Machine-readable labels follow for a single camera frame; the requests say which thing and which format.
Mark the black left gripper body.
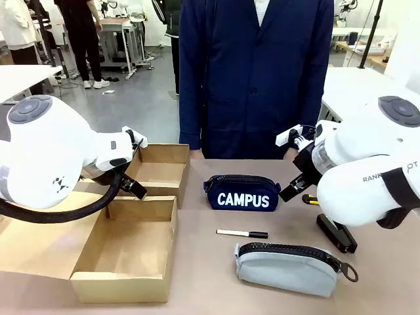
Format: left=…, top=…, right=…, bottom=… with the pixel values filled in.
left=81, top=162, right=128, bottom=186

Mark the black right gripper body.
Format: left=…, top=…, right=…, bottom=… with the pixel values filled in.
left=292, top=141, right=324, bottom=185

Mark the navy CAMPUS pencil pouch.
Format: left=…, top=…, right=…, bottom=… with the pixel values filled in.
left=202, top=174, right=282, bottom=213

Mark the black stapler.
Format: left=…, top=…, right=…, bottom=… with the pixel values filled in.
left=316, top=213, right=358, bottom=255

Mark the white black-capped marker pen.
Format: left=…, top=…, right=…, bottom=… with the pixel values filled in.
left=216, top=228, right=269, bottom=240

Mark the grey CAMPUS pencil pouch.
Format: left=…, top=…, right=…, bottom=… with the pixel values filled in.
left=233, top=242, right=359, bottom=298

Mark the small open cardboard box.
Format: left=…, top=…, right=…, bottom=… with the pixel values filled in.
left=81, top=143, right=192, bottom=210

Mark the large open cardboard box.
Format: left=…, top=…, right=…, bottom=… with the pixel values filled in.
left=0, top=190, right=179, bottom=304

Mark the person in navy coat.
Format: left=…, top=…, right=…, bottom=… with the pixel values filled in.
left=178, top=0, right=335, bottom=161

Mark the wooden-topped background table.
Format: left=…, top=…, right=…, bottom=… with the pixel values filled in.
left=335, top=41, right=389, bottom=69

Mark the white table with white legs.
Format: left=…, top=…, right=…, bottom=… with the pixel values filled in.
left=0, top=64, right=64, bottom=105

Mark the bystander in black clothes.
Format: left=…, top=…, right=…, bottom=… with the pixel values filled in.
left=53, top=0, right=111, bottom=90

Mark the long white background table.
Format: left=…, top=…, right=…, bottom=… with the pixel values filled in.
left=331, top=26, right=398, bottom=53

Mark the brown-topped grey workbench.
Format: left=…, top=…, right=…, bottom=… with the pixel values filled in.
left=96, top=17, right=146, bottom=81

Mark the black tripod pole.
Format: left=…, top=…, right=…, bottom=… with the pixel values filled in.
left=358, top=0, right=385, bottom=70

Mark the bystander in dark striped jacket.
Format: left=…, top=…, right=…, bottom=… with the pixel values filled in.
left=155, top=0, right=183, bottom=96

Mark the bystander in beige top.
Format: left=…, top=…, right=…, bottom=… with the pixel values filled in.
left=0, top=0, right=43, bottom=96

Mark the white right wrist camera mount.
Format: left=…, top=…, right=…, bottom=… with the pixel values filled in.
left=275, top=124, right=316, bottom=148

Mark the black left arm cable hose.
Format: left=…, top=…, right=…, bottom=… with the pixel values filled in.
left=0, top=169, right=127, bottom=224

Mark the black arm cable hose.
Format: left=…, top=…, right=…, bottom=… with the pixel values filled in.
left=0, top=169, right=127, bottom=224
left=375, top=167, right=420, bottom=230

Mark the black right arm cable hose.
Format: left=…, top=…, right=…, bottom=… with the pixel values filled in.
left=375, top=167, right=420, bottom=230

